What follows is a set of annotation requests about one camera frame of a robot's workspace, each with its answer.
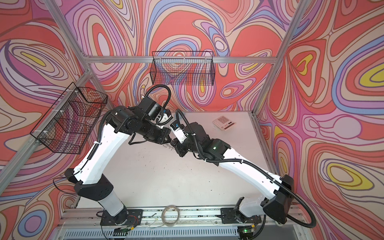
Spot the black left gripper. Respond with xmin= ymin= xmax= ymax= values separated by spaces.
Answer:
xmin=139 ymin=120 xmax=176 ymax=146

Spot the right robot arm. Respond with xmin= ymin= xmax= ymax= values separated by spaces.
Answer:
xmin=171 ymin=122 xmax=293 ymax=224

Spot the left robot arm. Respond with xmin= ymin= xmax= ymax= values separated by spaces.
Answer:
xmin=65 ymin=97 xmax=173 ymax=225

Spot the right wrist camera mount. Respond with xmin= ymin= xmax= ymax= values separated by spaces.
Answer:
xmin=170 ymin=120 xmax=187 ymax=144

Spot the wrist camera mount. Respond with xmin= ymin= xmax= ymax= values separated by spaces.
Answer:
xmin=157 ymin=109 xmax=173 ymax=126
xmin=170 ymin=120 xmax=187 ymax=144

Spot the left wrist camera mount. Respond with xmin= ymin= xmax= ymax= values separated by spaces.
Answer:
xmin=157 ymin=109 xmax=173 ymax=126

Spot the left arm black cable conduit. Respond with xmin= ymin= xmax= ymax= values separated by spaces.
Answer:
xmin=143 ymin=84 xmax=172 ymax=112

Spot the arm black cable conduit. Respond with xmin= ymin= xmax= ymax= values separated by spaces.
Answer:
xmin=143 ymin=84 xmax=172 ymax=112
xmin=174 ymin=109 xmax=318 ymax=229

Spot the black wire basket back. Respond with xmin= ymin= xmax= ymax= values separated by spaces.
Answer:
xmin=150 ymin=50 xmax=216 ymax=86

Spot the black wire basket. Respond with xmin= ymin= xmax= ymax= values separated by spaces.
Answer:
xmin=30 ymin=83 xmax=108 ymax=155
xmin=150 ymin=50 xmax=216 ymax=86

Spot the coiled clear cable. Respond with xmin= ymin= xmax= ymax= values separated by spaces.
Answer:
xmin=161 ymin=204 xmax=181 ymax=228

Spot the black wire basket left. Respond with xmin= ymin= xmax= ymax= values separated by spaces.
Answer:
xmin=30 ymin=83 xmax=108 ymax=155

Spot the aluminium frame post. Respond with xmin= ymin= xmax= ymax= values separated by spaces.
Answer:
xmin=44 ymin=1 xmax=106 ymax=94

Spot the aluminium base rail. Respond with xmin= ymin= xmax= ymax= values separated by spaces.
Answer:
xmin=50 ymin=205 xmax=304 ymax=240

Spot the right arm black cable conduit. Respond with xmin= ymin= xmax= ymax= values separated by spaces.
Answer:
xmin=174 ymin=109 xmax=318 ymax=229

